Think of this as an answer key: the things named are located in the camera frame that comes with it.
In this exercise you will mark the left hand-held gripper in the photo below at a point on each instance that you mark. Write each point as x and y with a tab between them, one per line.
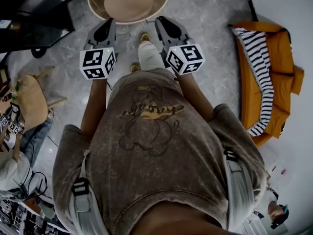
95	60

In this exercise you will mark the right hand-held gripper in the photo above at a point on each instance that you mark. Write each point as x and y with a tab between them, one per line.
185	57

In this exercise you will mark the person's left forearm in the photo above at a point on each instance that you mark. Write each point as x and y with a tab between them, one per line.
94	106

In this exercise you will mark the person's right forearm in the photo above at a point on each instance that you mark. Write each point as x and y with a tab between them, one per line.
195	97

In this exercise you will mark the person's shoe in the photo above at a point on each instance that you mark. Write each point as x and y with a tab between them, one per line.
135	67
144	37

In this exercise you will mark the person's white trousers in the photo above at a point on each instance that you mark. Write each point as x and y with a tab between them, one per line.
149	56

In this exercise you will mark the round wooden table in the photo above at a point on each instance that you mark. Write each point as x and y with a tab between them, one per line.
129	4

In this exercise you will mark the black glass-door cabinet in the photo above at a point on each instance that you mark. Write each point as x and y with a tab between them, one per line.
31	16

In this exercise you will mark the small wooden side table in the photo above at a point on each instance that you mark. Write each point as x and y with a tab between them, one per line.
34	101

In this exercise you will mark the black and white striped blanket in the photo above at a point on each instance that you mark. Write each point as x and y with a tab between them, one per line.
261	77

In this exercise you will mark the small flower plant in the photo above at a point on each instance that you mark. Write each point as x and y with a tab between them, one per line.
15	88

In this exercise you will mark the red drink bottle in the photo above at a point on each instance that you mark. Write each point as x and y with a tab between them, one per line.
6	98

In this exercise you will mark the orange sofa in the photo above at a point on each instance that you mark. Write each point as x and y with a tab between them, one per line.
281	82

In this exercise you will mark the person's brown printed t-shirt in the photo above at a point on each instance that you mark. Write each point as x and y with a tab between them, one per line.
156	155

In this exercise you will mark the person's neck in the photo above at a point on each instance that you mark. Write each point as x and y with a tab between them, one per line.
183	221

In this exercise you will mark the black picture frame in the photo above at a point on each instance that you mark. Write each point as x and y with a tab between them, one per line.
15	108

